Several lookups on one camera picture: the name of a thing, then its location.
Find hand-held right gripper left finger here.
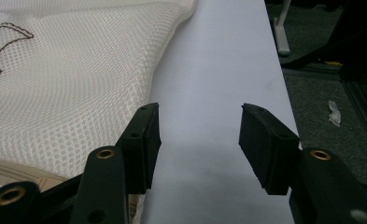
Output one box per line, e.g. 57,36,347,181
115,103,162,194

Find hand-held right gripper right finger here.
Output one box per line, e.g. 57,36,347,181
238,103,301,196

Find cream mesh laundry bag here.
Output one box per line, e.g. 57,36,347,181
0,0,199,224

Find small crumpled white scrap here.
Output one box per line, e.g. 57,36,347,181
327,100,342,128

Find white table mat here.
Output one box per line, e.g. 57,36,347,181
140,0,303,224

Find black stand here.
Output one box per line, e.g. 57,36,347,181
280,0,367,82

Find aluminium floor rail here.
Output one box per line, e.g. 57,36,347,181
339,77,367,147

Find white metal desk frame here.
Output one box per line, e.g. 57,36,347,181
272,0,292,58

